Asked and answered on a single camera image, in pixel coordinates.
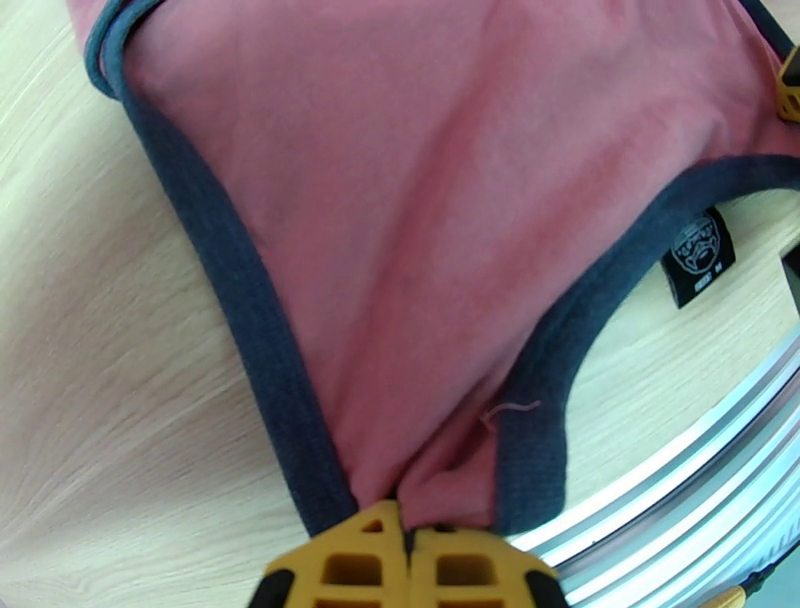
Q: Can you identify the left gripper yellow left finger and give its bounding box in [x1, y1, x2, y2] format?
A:
[248, 498, 414, 608]

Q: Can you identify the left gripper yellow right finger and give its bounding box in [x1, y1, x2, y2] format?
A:
[409, 523, 571, 608]

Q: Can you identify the red tank top grey trim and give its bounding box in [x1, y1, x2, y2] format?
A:
[65, 0, 800, 539]

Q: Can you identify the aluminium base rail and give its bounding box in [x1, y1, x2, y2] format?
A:
[506, 324, 800, 608]

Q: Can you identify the yellow handled screwdriver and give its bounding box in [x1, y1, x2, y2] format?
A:
[704, 559, 779, 608]

